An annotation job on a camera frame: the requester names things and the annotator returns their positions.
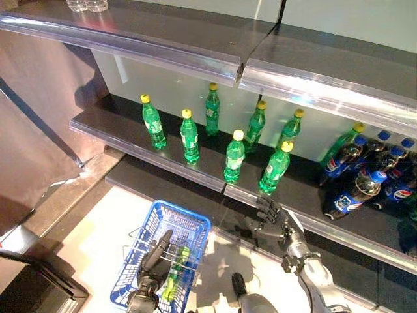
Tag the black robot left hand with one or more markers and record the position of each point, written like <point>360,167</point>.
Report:
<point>153,269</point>

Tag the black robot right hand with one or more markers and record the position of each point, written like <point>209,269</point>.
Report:
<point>277,225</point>

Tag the green Sprite bottle yellow cap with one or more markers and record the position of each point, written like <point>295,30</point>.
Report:
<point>181,257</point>
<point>255,128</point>
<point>154,125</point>
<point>234,158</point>
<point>340,143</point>
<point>212,111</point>
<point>290,130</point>
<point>190,140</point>
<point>275,169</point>

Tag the blue plastic shopping basket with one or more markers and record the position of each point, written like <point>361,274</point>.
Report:
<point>182,212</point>

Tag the Pepsi bottle cartoon label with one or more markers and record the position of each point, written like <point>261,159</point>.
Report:
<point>347,200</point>

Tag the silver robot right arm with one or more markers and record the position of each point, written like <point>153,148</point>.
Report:
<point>312,274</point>

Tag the black robot right foot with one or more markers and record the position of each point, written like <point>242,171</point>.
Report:
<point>238,283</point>

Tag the Pepsi cola bottle blue label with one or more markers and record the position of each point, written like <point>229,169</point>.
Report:
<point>395,173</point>
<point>332,168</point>
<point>384,134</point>
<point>407,143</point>
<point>400,195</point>
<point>396,151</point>

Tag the grey robot right leg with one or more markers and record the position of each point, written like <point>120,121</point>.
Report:
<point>257,303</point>

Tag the brown cloth curtain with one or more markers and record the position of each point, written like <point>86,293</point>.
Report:
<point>32,130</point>

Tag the clear water bottle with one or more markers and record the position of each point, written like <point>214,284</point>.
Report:
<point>97,5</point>
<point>76,5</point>

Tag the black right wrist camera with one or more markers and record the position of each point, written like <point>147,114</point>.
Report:
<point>290,262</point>

